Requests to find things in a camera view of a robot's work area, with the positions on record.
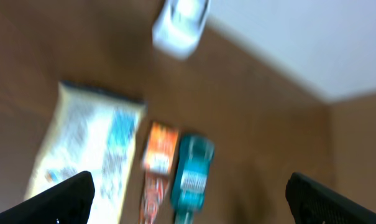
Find teal mouthwash bottle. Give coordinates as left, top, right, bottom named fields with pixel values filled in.
left=171, top=134, right=214, bottom=224

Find white barcode scanner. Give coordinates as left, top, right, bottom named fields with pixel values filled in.
left=152, top=0, right=211, bottom=60

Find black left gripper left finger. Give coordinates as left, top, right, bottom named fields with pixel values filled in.
left=0, top=171, right=95, bottom=224

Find cream snack bag blue edges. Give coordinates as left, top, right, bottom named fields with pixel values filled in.
left=24, top=80, right=147, bottom=223

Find red orange candy bar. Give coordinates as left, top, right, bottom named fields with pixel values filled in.
left=139, top=172, right=169, bottom=224

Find small orange tissue pack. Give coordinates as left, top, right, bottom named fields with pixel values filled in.
left=142, top=122, right=179, bottom=175

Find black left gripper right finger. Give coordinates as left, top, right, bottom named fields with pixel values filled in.
left=285, top=172, right=376, bottom=224

